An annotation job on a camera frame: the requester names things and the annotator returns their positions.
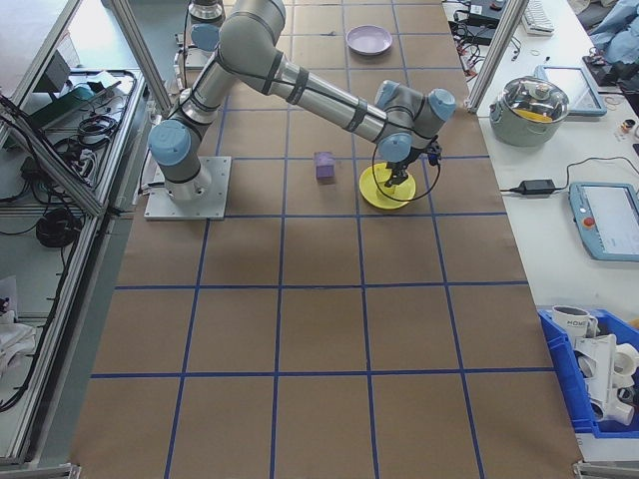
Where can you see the purple block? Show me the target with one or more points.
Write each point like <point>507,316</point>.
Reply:
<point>324,169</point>

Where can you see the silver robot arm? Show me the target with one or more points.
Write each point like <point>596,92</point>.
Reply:
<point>324,97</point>
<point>204,35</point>

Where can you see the yellow plate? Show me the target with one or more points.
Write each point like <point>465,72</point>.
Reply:
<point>367,187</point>

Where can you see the grey cooking pot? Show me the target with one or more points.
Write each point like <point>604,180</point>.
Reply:
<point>524,130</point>

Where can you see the power strip with red plugs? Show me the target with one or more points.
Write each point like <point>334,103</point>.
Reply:
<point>469,57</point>

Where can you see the glass pot lid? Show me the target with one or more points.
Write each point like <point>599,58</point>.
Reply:
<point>519,95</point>

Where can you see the black power adapter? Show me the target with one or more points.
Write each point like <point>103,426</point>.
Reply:
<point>536,186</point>

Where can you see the purple plate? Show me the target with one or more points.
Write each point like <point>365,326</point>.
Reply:
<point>369,40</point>

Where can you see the black power brick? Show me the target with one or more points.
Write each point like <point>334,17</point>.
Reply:
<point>479,34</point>

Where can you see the light blue teach pendant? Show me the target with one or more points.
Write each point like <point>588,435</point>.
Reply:
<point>569,90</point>
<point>606,219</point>

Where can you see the white keyboard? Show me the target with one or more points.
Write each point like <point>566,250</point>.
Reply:
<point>539,17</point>

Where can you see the black electronics device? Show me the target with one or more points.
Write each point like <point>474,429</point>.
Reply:
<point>604,70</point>

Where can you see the white mug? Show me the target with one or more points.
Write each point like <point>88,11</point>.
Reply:
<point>569,324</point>

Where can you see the blue plastic bin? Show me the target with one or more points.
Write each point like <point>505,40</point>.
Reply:
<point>559,359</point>

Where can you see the person in blue shirt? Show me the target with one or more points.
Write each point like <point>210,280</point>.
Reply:
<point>616,30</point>

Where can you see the white pipe fitting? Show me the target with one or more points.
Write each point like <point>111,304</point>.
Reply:
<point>628,361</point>

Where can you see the white power strip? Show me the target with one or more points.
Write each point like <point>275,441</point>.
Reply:
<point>86,162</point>

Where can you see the green board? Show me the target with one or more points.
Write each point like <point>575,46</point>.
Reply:
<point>65,102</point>

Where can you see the grey box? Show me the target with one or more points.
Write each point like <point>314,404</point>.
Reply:
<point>55,70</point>

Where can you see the white cloth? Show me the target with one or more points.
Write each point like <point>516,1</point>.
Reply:
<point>15,339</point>

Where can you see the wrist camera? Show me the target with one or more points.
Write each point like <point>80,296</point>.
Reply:
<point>433,152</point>

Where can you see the aluminium post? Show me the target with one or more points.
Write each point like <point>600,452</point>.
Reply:
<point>491,55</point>

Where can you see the white plastic bracket part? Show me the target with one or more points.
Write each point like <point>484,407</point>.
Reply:
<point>599,369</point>

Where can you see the metal bar frame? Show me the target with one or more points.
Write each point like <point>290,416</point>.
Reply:
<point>142,55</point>

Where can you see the aluminium corner bracket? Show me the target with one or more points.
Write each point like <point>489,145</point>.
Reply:
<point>606,470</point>

